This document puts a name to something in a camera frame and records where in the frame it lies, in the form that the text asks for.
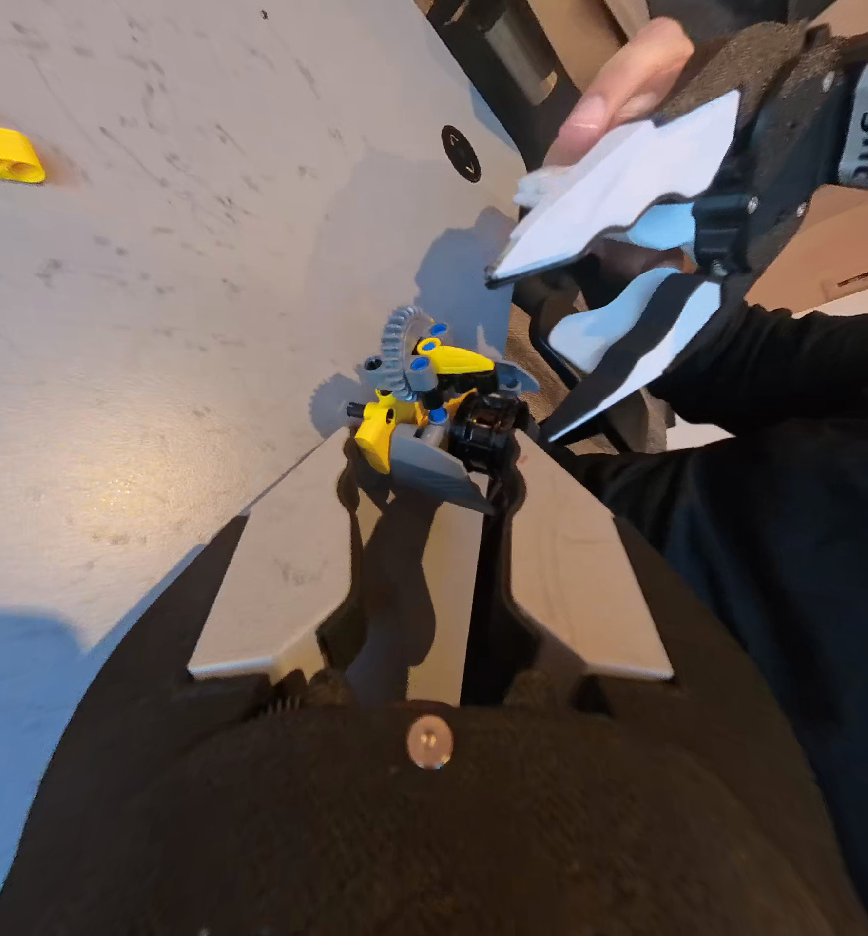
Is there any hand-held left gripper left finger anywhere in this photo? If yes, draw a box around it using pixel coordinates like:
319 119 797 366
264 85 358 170
187 428 369 680

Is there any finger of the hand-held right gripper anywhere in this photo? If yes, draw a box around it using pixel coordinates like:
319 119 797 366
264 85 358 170
540 267 727 445
485 89 743 288

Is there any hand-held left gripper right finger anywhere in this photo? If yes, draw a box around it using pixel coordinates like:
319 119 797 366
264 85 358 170
462 430 675 707

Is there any small yellow brick wheel assembly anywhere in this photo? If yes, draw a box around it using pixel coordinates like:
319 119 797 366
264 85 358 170
346 303 540 516

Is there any person's right forearm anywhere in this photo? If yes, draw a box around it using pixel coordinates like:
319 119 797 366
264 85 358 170
653 298 868 447

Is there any black round desk cap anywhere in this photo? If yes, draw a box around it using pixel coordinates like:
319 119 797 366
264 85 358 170
441 124 483 184

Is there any person's right hand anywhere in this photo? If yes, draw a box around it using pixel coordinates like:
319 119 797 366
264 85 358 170
542 16 698 171

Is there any person's black top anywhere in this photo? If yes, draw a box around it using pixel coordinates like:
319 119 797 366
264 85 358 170
573 431 868 936

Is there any yellow short beam brick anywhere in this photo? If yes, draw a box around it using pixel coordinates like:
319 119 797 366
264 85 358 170
0 119 47 184

